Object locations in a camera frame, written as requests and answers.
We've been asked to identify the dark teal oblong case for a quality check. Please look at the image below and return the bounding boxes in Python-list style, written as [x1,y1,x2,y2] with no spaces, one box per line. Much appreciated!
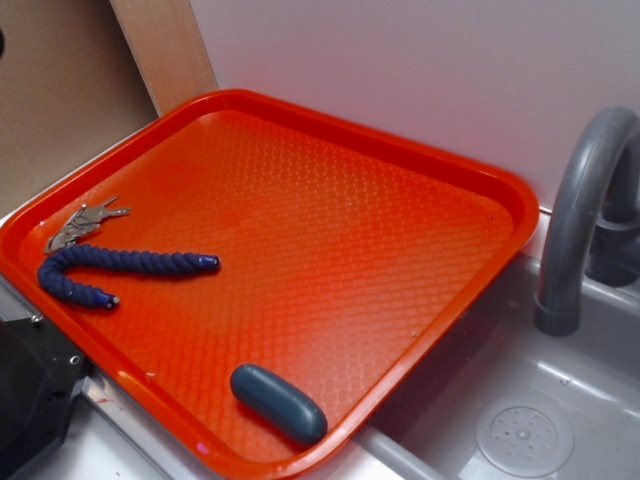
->
[230,363,328,446]

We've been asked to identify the orange plastic tray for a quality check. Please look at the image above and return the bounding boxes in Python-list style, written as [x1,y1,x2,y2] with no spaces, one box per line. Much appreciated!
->
[1,90,538,479]

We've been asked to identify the light wooden board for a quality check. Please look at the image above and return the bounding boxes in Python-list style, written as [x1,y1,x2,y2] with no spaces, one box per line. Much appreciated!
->
[110,0,218,116]

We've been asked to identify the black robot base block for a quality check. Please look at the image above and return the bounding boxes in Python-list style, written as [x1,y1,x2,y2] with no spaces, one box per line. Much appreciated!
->
[1,315,88,479]

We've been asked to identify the silver keys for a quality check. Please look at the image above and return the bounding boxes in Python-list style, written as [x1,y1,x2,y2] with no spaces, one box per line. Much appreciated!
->
[44,195,131,254]

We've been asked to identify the brown cardboard panel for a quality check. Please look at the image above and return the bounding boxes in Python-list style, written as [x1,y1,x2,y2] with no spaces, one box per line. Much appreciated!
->
[1,1,157,215]

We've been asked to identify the grey toy sink basin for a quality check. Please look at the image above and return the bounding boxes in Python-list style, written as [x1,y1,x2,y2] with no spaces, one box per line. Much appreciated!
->
[344,249,640,480]

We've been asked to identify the grey plastic faucet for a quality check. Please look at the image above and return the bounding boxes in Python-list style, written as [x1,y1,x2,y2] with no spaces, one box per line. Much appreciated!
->
[534,106,639,336]

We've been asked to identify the blue twisted rope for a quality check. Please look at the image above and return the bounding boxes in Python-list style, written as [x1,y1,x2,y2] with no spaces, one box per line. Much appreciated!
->
[36,244,222,310]

